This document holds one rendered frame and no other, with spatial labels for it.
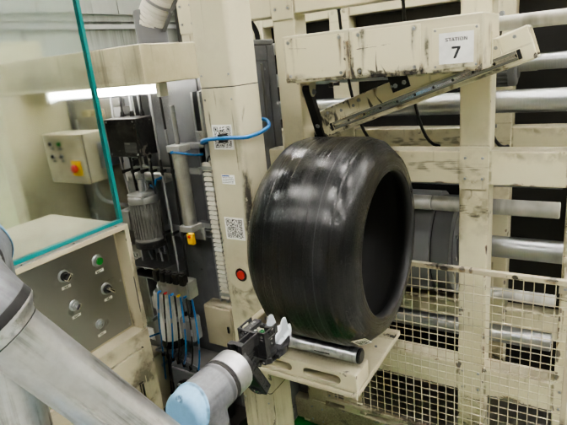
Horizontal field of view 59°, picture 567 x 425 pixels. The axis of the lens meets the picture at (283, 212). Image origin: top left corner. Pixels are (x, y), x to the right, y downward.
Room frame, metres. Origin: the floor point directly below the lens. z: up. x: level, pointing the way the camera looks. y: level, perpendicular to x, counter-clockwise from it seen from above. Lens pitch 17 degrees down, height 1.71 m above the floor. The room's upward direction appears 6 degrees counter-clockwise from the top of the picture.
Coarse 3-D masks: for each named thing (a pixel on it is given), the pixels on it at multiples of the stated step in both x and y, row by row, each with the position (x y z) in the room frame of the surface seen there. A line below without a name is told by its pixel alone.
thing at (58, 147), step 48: (0, 0) 1.34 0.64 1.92; (48, 0) 1.46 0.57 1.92; (0, 48) 1.32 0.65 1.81; (48, 48) 1.43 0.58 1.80; (0, 96) 1.29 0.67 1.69; (48, 96) 1.40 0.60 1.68; (96, 96) 1.53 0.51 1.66; (0, 144) 1.27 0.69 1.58; (48, 144) 1.38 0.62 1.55; (96, 144) 1.50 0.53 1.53; (0, 192) 1.24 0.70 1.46; (48, 192) 1.35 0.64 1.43; (96, 192) 1.48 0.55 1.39; (48, 240) 1.32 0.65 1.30
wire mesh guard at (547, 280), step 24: (432, 264) 1.57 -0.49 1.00; (552, 336) 1.37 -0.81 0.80; (456, 360) 1.53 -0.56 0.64; (528, 360) 1.41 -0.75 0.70; (384, 384) 1.68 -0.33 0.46; (408, 384) 1.63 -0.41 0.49; (480, 384) 1.49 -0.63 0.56; (528, 384) 1.41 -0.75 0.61; (360, 408) 1.73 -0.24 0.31; (480, 408) 1.49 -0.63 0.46; (504, 408) 1.45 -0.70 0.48
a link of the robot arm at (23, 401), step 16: (0, 224) 0.77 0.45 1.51; (0, 240) 0.70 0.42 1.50; (0, 384) 0.65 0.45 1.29; (16, 384) 0.67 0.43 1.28; (0, 400) 0.65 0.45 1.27; (16, 400) 0.66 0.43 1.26; (32, 400) 0.68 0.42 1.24; (0, 416) 0.65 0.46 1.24; (16, 416) 0.66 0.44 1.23; (32, 416) 0.67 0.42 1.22; (48, 416) 0.70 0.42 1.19
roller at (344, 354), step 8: (296, 336) 1.32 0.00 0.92; (304, 336) 1.32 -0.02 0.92; (296, 344) 1.31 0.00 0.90; (304, 344) 1.30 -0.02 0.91; (312, 344) 1.28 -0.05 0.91; (320, 344) 1.27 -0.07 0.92; (328, 344) 1.27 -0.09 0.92; (336, 344) 1.26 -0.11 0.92; (320, 352) 1.27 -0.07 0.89; (328, 352) 1.25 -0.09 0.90; (336, 352) 1.24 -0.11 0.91; (344, 352) 1.23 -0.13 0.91; (352, 352) 1.22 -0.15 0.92; (360, 352) 1.21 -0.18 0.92; (344, 360) 1.23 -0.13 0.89; (352, 360) 1.21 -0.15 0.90; (360, 360) 1.21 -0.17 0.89
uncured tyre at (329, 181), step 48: (336, 144) 1.33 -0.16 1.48; (384, 144) 1.38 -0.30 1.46; (288, 192) 1.23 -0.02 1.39; (336, 192) 1.17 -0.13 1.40; (384, 192) 1.60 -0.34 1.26; (288, 240) 1.16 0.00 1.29; (336, 240) 1.11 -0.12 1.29; (384, 240) 1.60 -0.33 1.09; (288, 288) 1.15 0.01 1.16; (336, 288) 1.10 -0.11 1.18; (384, 288) 1.50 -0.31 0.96; (336, 336) 1.15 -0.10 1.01
